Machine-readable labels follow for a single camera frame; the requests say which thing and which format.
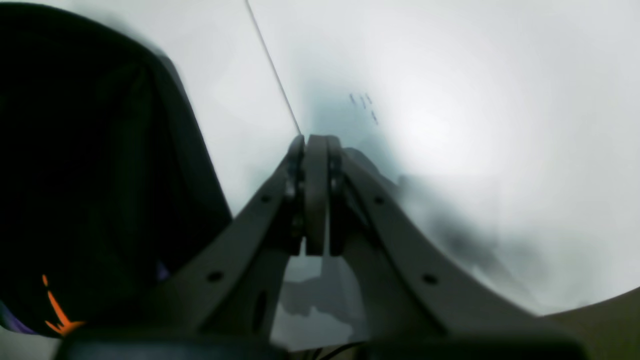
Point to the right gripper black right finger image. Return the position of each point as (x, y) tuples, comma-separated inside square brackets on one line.
[(419, 304)]

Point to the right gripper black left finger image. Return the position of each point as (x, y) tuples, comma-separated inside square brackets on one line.
[(219, 306)]

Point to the black T-shirt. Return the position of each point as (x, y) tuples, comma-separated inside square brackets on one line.
[(107, 187)]

